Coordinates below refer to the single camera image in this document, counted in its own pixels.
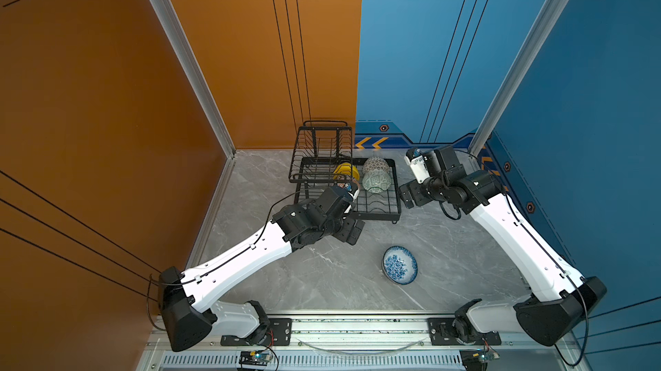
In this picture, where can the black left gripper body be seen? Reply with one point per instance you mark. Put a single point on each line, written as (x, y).
(345, 231)

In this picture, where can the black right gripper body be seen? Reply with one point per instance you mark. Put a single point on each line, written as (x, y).
(419, 193)

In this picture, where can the green white patterned bowl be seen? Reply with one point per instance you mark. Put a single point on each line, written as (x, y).
(377, 181)

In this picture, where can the blue white floral bowl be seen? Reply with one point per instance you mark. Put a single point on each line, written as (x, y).
(399, 265)

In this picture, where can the yellow bowl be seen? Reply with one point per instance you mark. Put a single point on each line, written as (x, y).
(346, 172)

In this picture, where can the orange white patterned bowl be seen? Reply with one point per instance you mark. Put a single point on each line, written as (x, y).
(353, 188)

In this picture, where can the black white patterned bowl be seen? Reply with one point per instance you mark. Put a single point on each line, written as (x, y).
(375, 164)

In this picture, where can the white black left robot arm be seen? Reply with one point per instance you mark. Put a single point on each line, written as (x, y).
(189, 301)

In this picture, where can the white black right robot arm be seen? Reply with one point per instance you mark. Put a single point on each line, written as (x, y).
(559, 298)

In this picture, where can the left green circuit board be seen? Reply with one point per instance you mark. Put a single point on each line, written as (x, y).
(256, 359)

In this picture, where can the green circuit board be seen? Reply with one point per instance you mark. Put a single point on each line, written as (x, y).
(478, 360)
(256, 359)

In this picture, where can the right green circuit board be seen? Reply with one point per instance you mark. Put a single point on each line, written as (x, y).
(478, 360)

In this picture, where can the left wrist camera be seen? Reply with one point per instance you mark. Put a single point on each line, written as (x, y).
(353, 203)

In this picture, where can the black wire dish rack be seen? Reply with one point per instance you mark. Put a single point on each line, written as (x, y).
(323, 156)

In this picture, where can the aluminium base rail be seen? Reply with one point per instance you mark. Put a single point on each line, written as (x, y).
(335, 340)

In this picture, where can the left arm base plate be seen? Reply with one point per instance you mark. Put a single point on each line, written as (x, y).
(278, 334)

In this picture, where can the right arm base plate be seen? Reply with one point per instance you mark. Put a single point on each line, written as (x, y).
(444, 330)

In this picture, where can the aluminium corner post right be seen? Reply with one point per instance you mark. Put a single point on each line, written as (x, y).
(543, 25)

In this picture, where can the aluminium corner post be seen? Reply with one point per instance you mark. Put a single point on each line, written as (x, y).
(543, 25)
(169, 21)

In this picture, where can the aluminium corner post left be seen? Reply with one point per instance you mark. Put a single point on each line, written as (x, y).
(169, 21)

